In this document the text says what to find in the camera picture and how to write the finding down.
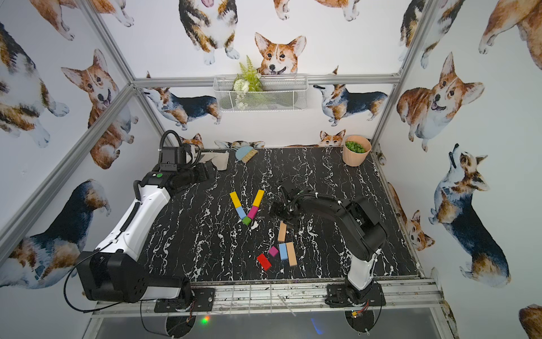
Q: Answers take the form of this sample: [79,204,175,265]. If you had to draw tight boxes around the red block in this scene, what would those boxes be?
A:
[257,254,272,271]

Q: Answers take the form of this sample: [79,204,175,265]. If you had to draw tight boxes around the small light blue block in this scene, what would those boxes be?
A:
[236,206,246,220]

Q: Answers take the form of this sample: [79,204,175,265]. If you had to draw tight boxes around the white wire basket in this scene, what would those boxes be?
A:
[213,75,309,112]

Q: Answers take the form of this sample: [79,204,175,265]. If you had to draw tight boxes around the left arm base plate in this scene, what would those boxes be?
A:
[154,288,216,314]

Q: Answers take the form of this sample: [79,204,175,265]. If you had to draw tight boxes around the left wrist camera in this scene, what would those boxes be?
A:
[158,130,188,172]

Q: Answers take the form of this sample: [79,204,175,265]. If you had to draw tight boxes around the pink pot with greens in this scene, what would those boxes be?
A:
[342,135,372,168]

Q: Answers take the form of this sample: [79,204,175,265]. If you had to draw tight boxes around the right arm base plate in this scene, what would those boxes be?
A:
[324,281,386,308]

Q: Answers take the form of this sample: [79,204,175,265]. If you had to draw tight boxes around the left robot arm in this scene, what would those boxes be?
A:
[76,162,217,309]

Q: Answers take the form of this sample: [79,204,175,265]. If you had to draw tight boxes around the magenta rectangular block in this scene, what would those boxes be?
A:
[247,206,259,220]

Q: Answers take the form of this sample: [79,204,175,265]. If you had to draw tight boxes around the long natural wood block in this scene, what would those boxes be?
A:
[277,221,287,243]

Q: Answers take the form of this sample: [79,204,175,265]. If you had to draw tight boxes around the light blue rectangular block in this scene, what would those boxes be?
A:
[279,243,288,261]

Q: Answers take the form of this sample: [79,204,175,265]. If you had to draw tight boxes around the short yellow block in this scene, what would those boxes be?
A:
[230,192,241,208]

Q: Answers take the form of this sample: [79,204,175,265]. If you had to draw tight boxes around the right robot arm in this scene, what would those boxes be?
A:
[270,186,388,292]

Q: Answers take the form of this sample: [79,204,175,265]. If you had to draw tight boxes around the long yellow block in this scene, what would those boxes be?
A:
[253,189,265,207]

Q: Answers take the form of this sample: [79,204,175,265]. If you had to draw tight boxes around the green fern plant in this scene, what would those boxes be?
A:
[233,56,264,110]

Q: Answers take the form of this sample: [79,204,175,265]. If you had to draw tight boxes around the small magenta block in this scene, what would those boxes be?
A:
[268,247,279,257]

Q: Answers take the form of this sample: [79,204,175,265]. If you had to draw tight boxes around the beige work glove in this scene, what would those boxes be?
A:
[199,152,230,171]

